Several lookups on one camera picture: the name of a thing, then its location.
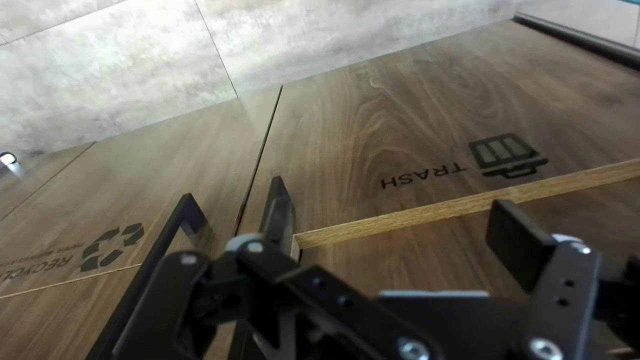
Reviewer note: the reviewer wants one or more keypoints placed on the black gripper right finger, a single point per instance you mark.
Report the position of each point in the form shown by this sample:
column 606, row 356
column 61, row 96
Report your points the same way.
column 527, row 247

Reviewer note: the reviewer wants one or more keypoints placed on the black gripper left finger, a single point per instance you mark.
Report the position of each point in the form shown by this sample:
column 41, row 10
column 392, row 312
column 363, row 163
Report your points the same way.
column 277, row 221

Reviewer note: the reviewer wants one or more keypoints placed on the wooden trash bin cabinet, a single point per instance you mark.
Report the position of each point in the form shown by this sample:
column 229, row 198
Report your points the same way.
column 401, row 121

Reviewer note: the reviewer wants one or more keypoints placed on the shiny metal knob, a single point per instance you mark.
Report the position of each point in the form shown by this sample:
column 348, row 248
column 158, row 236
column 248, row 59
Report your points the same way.
column 8, row 163

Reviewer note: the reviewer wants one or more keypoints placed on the stainless steel dishwasher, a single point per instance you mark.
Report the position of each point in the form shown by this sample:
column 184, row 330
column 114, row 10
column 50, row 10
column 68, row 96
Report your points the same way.
column 587, row 16

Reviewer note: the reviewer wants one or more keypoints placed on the wooden recycle drawer front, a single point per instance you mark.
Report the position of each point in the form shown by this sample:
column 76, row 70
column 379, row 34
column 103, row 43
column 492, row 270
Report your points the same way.
column 100, row 193

